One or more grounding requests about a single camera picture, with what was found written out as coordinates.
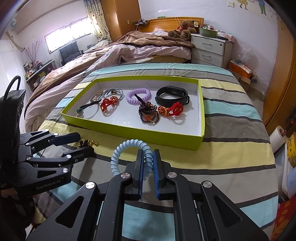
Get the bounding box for red knotted cord bracelet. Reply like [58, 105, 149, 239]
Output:
[100, 95, 119, 113]

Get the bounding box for striped bedspread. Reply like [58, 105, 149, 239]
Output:
[33, 63, 278, 235]

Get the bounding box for white drawer nightstand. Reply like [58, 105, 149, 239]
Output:
[191, 34, 233, 69]

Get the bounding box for cluttered side desk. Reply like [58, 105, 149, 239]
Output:
[26, 60, 56, 92]

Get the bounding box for wooden wardrobe right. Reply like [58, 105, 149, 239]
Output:
[262, 17, 295, 134]

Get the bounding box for lime green tray box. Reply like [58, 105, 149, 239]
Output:
[62, 76, 205, 150]

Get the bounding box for pink rose-gold chain bracelet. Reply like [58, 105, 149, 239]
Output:
[90, 89, 105, 103]

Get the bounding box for black hair tie teal bead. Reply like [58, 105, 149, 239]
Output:
[75, 99, 102, 119]

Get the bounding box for patterned curtain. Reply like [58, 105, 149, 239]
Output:
[84, 0, 111, 42]

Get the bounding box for red knotted bracelet gold beads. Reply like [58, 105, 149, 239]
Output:
[157, 102, 184, 117]

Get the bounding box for black left camera box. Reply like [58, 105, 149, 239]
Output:
[1, 89, 26, 189]

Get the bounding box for wooden wardrobe by window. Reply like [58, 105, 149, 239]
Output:
[100, 0, 141, 42]

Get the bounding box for brown teddy bear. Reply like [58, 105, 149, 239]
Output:
[168, 20, 199, 41]

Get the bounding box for white paper roll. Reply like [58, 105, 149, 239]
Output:
[269, 126, 288, 153]

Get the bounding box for black camera cable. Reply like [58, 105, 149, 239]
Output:
[2, 75, 22, 103]

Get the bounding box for purple spiral hair tie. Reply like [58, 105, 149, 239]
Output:
[125, 87, 153, 105]

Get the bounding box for grey hair tie with charm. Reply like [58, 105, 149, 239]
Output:
[103, 87, 125, 103]

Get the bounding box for cartoon children wall sticker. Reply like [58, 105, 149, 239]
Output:
[227, 0, 278, 20]

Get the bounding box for black fitness band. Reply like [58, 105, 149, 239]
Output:
[155, 85, 190, 108]

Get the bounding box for wooden headboard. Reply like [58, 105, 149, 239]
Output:
[137, 16, 204, 33]

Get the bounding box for gold black chain bracelet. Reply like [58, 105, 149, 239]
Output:
[77, 139, 99, 149]

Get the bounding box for dark red beaded bracelet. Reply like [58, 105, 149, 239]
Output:
[134, 93, 161, 125]

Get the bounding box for green basin on nightstand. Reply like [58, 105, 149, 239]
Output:
[199, 28, 218, 38]

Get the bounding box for light blue spiral hair tie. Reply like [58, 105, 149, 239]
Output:
[110, 138, 154, 180]

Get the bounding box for black office chair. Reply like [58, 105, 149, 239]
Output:
[59, 41, 84, 66]

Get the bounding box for pink brown duvet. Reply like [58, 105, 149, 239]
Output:
[24, 31, 194, 132]

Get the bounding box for stack of orange books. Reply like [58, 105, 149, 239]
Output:
[228, 60, 253, 84]

